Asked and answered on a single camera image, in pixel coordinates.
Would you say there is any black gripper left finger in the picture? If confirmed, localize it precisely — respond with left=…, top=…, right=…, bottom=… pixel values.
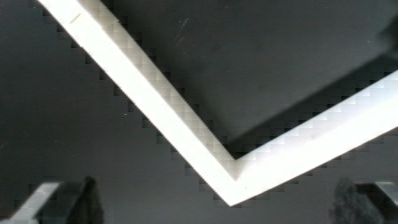
left=0, top=176, right=104, bottom=224

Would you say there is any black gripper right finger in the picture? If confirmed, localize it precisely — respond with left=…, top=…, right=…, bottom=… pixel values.
left=332, top=178, right=398, bottom=224

